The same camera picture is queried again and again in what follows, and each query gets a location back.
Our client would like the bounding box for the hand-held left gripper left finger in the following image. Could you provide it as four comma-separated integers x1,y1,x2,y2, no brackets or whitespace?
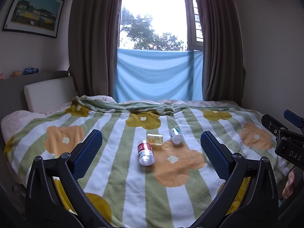
25,129,112,228

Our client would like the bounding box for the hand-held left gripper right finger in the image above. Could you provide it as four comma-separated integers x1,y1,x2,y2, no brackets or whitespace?
197,131,279,228

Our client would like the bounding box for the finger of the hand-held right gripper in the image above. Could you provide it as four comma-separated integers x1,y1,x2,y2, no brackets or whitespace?
283,109,304,133
261,113,291,143

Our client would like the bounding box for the red label white cup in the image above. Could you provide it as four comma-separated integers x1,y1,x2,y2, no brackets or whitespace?
137,139,156,166

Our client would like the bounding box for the green label white cup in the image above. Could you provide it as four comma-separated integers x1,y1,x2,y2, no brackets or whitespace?
169,127,183,145

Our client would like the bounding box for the person's right hand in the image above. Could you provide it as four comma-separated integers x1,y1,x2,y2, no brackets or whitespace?
282,167,296,200

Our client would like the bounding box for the striped floral blanket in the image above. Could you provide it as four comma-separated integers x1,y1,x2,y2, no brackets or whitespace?
3,95,289,228

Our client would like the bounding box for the yellow transparent box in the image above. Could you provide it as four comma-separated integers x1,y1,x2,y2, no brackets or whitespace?
146,134,164,146

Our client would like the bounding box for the white headboard cushion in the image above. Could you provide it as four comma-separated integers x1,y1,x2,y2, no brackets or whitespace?
23,76,78,113

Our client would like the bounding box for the grey headboard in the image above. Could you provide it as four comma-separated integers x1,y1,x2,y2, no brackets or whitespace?
0,70,71,124

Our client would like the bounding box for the light blue cloth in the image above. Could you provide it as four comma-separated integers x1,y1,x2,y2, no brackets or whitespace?
113,48,204,102

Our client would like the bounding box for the brown curtain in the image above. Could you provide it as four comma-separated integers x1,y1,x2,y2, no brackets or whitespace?
192,0,247,102
68,0,125,103

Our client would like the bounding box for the window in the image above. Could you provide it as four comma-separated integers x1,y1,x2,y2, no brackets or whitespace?
118,0,204,52

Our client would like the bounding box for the framed house picture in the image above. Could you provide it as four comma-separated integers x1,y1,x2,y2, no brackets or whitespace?
2,0,65,39

